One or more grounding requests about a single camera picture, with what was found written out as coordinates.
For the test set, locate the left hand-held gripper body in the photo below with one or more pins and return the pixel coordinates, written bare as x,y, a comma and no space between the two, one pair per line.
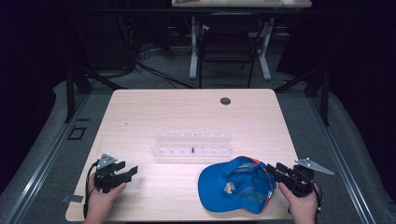
106,179

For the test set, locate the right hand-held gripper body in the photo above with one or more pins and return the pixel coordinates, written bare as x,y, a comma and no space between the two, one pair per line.
299,182

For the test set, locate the blue baseball cap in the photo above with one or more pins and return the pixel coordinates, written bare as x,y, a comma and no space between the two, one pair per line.
236,188

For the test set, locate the person's left hand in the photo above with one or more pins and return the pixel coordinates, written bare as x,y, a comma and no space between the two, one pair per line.
101,202

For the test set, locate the person's right hand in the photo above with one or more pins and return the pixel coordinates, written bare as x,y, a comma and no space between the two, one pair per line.
300,207

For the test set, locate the grey tape piece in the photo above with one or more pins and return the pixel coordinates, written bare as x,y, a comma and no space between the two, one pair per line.
72,198

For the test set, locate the clear acrylic peg rack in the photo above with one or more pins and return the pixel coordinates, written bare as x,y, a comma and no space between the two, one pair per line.
193,144

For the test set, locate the black metal stand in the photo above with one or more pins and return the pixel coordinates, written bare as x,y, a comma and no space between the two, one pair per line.
325,96
71,93

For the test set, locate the dark round table grommet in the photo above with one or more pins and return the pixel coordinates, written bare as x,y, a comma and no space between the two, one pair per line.
225,100

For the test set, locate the black chair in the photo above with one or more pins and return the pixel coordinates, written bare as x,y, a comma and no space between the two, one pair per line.
227,46

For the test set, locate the desk with white legs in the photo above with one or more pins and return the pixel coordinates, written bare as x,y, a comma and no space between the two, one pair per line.
239,3

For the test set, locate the aluminium floor rail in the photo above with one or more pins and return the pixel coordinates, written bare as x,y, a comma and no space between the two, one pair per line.
342,161
43,165

